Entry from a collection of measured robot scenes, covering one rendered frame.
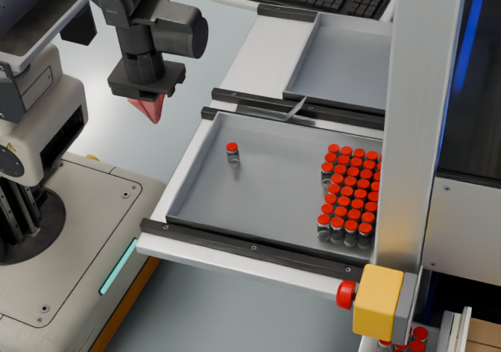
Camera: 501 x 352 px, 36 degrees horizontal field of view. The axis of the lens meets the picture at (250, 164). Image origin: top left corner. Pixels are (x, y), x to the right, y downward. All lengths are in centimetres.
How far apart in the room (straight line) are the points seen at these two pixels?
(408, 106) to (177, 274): 156
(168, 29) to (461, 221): 45
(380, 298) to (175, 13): 46
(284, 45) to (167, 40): 62
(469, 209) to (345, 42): 74
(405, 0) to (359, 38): 87
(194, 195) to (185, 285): 99
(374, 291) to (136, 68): 45
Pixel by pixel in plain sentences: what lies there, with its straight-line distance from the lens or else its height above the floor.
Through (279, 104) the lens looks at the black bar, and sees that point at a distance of 148.
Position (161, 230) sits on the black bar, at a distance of 130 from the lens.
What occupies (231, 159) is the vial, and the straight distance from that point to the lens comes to 138.
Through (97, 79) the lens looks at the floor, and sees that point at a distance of 303.
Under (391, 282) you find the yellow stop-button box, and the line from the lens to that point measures 106.
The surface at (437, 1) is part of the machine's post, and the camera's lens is 79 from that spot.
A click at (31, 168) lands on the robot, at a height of 72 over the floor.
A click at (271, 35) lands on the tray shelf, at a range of 167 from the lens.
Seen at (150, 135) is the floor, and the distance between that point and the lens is 276.
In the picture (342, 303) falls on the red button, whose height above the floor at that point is 100.
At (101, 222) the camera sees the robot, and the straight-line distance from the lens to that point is 215.
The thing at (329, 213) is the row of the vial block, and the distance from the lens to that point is 126.
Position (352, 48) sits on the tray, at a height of 88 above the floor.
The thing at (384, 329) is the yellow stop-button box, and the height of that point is 99.
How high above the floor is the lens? 190
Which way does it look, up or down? 47 degrees down
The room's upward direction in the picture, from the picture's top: 6 degrees counter-clockwise
